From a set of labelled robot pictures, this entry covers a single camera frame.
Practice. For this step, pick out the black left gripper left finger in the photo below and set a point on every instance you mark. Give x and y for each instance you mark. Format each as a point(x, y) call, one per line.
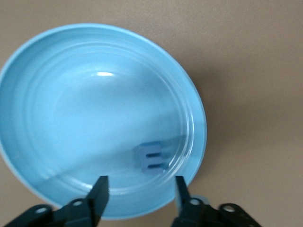
point(94, 205)

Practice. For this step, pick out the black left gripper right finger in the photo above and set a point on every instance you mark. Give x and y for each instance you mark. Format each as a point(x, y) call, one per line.
point(187, 208)

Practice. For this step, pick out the blue foam letter m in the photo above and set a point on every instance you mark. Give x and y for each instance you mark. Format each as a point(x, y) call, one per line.
point(142, 158)

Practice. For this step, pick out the blue plate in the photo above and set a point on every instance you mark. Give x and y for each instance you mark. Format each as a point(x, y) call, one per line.
point(82, 113)

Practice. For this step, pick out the brown table cover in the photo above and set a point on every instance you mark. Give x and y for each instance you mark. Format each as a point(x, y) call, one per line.
point(260, 71)

